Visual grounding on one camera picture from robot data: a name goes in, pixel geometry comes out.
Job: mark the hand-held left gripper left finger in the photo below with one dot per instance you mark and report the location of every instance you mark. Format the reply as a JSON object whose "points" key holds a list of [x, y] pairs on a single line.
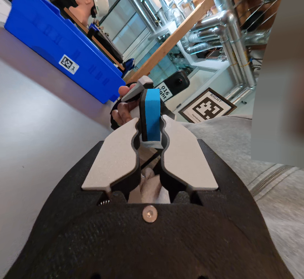
{"points": [[114, 162]]}

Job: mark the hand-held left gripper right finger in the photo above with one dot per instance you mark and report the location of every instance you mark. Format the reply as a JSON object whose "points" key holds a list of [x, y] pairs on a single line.
{"points": [[187, 162]]}

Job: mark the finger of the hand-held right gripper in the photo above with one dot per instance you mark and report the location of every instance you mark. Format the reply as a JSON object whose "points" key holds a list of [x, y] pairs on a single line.
{"points": [[137, 89]]}

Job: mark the blue foam eraser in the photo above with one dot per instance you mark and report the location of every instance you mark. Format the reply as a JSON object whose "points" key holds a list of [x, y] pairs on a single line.
{"points": [[152, 115]]}

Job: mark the blue plastic storage bin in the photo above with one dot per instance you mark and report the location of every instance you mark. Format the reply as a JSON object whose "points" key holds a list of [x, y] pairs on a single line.
{"points": [[42, 34]]}

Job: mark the person's right forearm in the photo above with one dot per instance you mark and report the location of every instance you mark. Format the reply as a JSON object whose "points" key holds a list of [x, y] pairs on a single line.
{"points": [[218, 132]]}

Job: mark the person's right hand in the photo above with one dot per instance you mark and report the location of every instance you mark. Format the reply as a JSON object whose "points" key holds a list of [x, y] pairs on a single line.
{"points": [[125, 113]]}

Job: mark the framed black-white marker poster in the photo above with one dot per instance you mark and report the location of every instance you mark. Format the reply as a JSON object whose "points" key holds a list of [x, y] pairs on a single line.
{"points": [[209, 108]]}

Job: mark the wooden support beam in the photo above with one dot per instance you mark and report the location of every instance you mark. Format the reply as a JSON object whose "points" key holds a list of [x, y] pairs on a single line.
{"points": [[171, 39]]}

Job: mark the black bag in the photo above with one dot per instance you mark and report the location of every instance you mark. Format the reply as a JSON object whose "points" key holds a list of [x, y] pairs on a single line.
{"points": [[106, 41]]}

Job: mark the silver ventilation ducts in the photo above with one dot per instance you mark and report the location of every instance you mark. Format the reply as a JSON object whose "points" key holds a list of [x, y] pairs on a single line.
{"points": [[225, 34]]}

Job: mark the mannequin bust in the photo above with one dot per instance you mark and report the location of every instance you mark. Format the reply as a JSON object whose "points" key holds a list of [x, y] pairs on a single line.
{"points": [[83, 6]]}

